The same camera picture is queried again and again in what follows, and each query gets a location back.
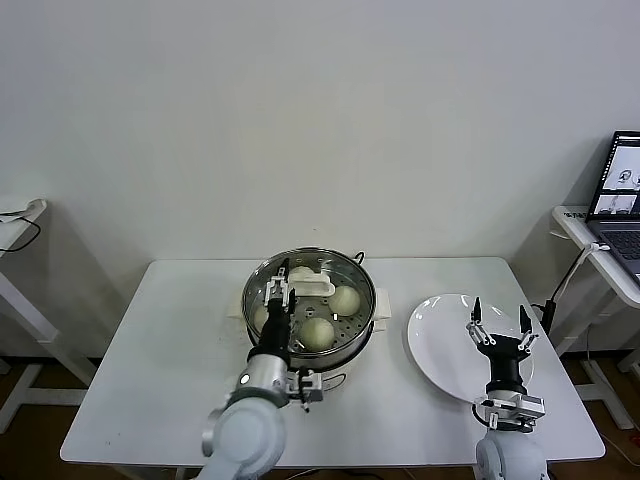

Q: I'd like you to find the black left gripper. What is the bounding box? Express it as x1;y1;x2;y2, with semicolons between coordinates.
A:
254;257;300;357

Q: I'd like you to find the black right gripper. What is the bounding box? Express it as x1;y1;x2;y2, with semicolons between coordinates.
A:
466;297;540;386

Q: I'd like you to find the glass lid with white handle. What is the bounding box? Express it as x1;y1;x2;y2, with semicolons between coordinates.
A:
243;248;375;357

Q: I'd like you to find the stainless steel steamer basket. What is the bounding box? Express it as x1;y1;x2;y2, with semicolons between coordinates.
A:
241;248;375;358

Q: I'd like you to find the black power adapter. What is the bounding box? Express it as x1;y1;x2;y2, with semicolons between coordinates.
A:
529;298;557;337

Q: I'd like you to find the white round plate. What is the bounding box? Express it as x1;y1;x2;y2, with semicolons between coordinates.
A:
406;293;535;404

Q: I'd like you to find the white electric cooker pot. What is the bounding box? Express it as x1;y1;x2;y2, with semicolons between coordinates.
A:
227;287;391;396

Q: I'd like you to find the white side table with laptop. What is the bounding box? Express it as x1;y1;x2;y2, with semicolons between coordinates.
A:
549;203;640;431

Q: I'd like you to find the open grey laptop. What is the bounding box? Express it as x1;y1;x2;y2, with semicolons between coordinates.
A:
583;129;640;287

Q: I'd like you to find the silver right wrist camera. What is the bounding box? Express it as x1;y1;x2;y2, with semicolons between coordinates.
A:
472;392;545;431

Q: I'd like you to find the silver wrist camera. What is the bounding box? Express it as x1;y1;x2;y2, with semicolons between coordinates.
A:
472;392;545;431
285;367;326;415

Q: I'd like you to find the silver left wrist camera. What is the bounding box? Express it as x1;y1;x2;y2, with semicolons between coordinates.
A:
285;367;326;415

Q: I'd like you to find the white laptop charging cable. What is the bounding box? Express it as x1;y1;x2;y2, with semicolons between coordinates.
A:
552;241;609;301

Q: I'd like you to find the thin black cable loop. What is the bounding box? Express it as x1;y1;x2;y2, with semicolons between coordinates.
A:
0;215;40;254

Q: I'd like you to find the white cord on side table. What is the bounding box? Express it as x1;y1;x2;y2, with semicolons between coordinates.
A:
0;198;46;224

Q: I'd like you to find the white side table with cables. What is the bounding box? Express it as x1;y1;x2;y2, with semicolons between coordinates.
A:
0;198;96;436

